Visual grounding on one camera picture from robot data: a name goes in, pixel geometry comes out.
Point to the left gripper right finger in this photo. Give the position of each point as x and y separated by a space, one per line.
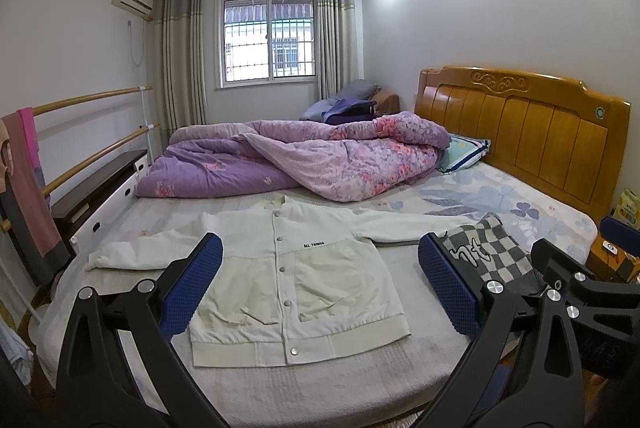
522 367

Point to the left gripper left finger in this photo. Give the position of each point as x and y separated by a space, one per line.
95 385

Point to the white button-up jacket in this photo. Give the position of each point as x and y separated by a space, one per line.
298 283

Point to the wooden nightstand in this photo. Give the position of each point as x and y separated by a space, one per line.
614 254

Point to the yellow box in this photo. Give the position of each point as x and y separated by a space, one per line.
627 209

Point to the bed mattress with sheet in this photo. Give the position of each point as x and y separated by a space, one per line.
367 387

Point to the checkered black white garment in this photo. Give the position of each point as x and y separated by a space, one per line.
493 254

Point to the dark top white cabinet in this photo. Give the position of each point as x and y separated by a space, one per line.
89 209

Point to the pink hanging towel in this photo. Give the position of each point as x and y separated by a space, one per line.
32 232

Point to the wooden headboard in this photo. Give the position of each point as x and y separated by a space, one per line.
552 133

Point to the blue striped pillow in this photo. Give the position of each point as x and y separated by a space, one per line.
462 153

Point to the purple floral quilt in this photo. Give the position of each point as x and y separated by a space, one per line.
344 163

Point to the blue grey pillow pile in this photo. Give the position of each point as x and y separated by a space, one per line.
358 101

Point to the left striped curtain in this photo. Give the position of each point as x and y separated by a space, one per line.
177 64

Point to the striped curtain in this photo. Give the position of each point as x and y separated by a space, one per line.
177 64
337 62

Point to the window with metal grille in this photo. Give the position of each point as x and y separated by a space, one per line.
266 41

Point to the right striped curtain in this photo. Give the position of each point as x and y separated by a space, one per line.
337 62

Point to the wooden rail clothes rack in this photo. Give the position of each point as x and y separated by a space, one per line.
66 137

